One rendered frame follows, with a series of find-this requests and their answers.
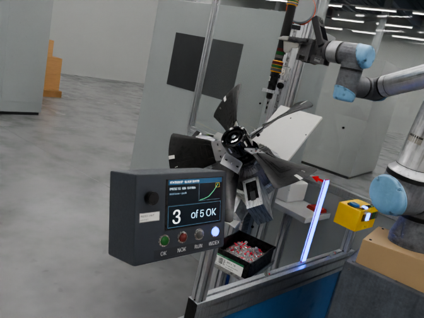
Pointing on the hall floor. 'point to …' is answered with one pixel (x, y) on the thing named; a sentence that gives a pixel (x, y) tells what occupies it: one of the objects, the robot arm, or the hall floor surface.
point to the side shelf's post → (281, 241)
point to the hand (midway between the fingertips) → (288, 39)
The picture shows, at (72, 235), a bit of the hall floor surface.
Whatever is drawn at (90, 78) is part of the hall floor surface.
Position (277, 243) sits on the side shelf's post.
